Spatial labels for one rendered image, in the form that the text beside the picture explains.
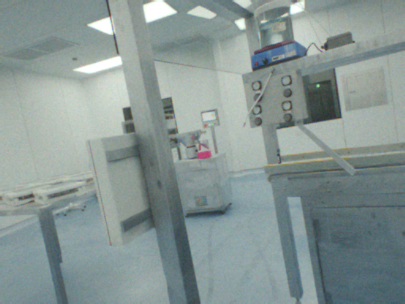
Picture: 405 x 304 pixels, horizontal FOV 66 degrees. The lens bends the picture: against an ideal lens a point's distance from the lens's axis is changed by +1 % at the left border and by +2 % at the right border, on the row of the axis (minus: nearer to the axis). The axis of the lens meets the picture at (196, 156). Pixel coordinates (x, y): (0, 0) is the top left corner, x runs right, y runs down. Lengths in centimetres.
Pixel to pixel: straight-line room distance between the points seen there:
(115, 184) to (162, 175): 12
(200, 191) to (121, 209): 334
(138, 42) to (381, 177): 97
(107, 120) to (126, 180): 723
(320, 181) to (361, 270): 40
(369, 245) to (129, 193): 102
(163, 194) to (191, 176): 329
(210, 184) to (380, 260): 281
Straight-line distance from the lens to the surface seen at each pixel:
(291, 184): 137
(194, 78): 698
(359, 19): 682
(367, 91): 663
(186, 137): 418
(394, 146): 157
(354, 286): 155
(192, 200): 414
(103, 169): 74
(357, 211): 141
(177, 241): 82
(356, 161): 131
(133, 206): 79
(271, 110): 131
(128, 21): 82
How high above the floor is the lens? 114
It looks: 5 degrees down
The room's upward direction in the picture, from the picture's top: 11 degrees counter-clockwise
